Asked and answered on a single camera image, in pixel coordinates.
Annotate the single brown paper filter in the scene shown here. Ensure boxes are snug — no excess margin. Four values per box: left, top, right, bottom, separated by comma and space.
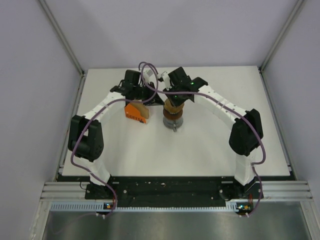
163, 98, 185, 114

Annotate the brown wooden dripper ring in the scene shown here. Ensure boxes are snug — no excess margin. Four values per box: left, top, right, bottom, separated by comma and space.
162, 109, 185, 122

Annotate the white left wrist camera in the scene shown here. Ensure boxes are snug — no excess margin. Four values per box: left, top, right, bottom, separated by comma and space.
142, 68, 156, 84

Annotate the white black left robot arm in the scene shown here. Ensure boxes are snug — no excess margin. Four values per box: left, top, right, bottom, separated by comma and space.
68, 67, 163, 199

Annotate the grey glass coffee server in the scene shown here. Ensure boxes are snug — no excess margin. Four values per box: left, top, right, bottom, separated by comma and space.
162, 117, 184, 133

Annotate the aluminium frame post right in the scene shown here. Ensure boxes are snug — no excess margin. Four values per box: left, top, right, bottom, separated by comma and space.
258, 0, 307, 75

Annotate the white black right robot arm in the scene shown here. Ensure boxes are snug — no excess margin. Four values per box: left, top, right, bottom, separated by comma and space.
157, 67, 264, 198

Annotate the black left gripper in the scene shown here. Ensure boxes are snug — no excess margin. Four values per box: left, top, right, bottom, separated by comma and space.
132, 81, 164, 106

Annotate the orange coffee filter box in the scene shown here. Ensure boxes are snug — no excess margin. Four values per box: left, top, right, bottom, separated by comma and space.
124, 102, 149, 124

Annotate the aluminium frame post left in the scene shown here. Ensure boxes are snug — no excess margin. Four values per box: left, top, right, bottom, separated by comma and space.
36, 0, 85, 77

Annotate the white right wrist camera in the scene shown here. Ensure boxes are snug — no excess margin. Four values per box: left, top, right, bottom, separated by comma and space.
157, 71, 171, 89

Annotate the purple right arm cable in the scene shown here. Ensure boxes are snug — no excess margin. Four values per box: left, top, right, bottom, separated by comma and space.
141, 62, 267, 218

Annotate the aluminium front rail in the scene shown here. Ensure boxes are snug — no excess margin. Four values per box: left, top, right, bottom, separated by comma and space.
40, 180, 313, 202

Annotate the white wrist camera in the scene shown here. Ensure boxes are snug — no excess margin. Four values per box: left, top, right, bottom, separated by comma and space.
157, 71, 171, 89
142, 68, 156, 84

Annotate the grey slotted cable duct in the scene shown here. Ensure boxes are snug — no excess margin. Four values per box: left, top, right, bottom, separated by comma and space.
50, 201, 251, 213

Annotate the aluminium frame post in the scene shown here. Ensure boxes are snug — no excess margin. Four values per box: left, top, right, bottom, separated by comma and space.
36, 0, 85, 77
258, 0, 307, 75

